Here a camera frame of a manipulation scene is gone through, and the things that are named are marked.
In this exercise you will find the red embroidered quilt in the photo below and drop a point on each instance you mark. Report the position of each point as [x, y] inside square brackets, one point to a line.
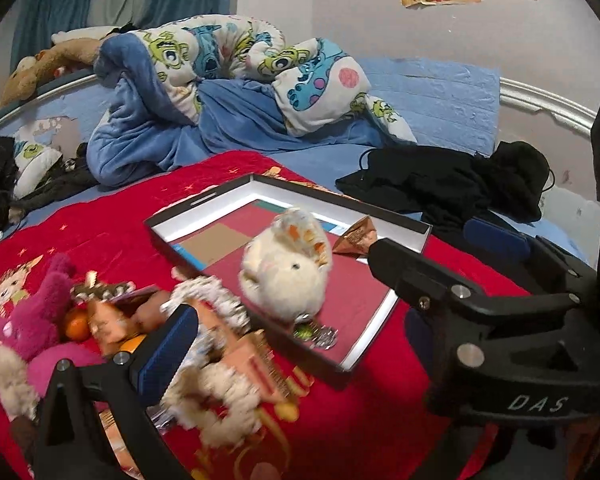
[105, 240]

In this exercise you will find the brown plush toy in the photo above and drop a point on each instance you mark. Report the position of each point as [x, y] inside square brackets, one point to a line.
[65, 52]

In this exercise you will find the black clothing pile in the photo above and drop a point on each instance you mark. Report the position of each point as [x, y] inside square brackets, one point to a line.
[430, 185]

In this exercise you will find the white crochet scrunchie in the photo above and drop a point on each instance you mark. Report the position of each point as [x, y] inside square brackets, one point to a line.
[220, 300]

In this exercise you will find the fluffy beige plush toy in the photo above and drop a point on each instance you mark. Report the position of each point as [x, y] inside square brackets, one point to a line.
[215, 390]

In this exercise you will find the black shallow cardboard box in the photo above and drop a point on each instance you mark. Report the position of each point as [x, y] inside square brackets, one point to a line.
[350, 300]

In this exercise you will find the cartoon printed fleece blanket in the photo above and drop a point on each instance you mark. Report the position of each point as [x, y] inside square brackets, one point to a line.
[220, 50]

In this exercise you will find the beige pyramid snack packet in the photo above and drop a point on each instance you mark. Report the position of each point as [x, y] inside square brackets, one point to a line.
[111, 327]

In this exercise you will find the orange round-logo snack packet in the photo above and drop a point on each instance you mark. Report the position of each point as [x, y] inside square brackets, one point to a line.
[275, 375]

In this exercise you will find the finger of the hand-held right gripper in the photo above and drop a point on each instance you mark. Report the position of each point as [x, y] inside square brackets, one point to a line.
[445, 295]
[495, 240]

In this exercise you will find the orange tangerine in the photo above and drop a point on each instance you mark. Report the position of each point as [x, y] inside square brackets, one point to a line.
[75, 332]

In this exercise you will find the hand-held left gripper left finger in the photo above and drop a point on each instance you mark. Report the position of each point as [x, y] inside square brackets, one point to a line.
[165, 355]

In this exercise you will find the pink plush bear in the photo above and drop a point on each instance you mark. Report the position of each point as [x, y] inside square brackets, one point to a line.
[35, 320]

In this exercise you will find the blue bed sheet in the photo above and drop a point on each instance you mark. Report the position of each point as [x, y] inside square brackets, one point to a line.
[305, 160]

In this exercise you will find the brown pyramid snack packet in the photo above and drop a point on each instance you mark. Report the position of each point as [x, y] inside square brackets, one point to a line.
[355, 240]

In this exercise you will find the cream round plush toy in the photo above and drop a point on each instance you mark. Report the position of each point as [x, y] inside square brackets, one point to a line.
[280, 280]

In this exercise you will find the white bed frame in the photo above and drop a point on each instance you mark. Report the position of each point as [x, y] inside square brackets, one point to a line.
[540, 102]

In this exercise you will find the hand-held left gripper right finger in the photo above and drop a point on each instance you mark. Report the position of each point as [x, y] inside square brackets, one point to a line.
[416, 335]

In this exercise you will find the dark cloth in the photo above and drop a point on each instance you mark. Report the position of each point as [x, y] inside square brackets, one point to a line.
[65, 185]

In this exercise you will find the cartoon print pillow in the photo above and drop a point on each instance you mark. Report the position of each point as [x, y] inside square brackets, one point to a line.
[35, 165]

